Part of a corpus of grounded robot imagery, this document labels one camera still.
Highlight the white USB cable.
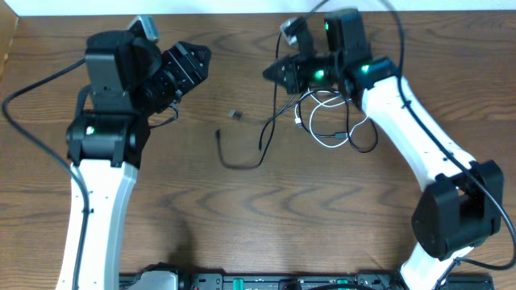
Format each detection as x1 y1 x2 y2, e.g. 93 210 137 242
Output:
293 89 370 149

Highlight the black blue-tipped USB cable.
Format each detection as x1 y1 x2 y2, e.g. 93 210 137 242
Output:
257 86 379 155

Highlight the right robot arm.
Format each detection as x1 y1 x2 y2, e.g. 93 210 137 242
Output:
263 8 504 289

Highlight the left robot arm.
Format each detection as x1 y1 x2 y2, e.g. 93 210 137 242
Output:
56 31 211 289

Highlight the cardboard box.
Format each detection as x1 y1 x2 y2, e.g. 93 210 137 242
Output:
0 0 19 77

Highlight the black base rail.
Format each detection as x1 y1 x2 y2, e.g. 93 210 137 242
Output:
119 262 495 290

